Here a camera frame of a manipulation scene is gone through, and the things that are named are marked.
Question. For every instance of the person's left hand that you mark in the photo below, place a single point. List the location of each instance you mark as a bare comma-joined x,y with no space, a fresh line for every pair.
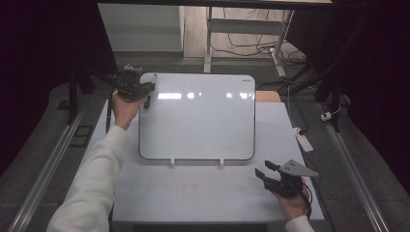
124,111

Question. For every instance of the white table cover sheet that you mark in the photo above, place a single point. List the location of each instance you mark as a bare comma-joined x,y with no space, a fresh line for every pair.
199,193

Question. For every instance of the black rectangular floor frame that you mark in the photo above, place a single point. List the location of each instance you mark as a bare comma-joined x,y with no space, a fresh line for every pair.
74,137

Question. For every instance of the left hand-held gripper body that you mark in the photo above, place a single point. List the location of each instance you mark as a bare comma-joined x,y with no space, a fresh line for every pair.
127,85

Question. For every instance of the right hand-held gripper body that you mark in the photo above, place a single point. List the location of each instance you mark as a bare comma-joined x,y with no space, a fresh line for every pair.
286,185

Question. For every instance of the grey whiteboard marker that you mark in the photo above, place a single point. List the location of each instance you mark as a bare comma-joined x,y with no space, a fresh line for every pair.
147,103

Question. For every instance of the white desk frame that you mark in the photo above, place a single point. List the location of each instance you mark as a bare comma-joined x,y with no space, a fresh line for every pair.
245,26

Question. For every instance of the black metal stand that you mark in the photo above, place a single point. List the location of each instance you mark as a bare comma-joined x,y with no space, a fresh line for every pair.
335,96
72,96

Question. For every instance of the white whiteboard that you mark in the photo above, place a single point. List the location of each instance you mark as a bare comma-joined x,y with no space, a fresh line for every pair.
199,125

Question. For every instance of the small white adapter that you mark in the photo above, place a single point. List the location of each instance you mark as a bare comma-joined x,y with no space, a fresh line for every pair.
326,116

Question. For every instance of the white eraser block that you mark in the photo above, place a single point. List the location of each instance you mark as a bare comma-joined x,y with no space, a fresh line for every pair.
304,141

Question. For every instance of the white whiteboard stand foot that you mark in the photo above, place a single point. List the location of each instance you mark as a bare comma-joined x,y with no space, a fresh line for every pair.
172,161
221,162

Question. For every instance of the aluminium rail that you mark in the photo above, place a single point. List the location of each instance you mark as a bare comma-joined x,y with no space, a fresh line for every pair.
48,167
354,174

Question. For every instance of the person's right hand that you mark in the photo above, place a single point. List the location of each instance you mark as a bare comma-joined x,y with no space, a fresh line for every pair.
295,204

